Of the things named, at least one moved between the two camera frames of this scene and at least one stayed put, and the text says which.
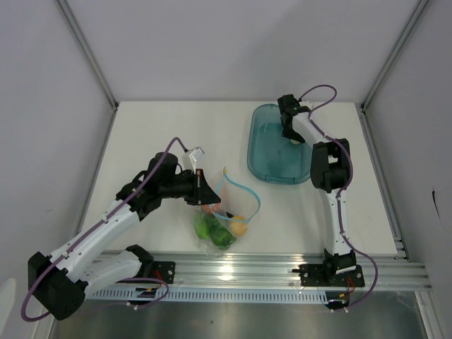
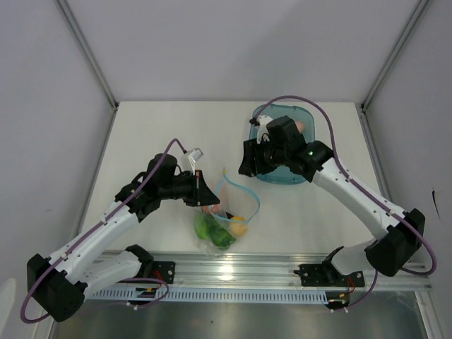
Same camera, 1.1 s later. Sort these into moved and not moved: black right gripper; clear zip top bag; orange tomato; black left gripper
Moved: black right gripper
Not moved: black left gripper; clear zip top bag; orange tomato
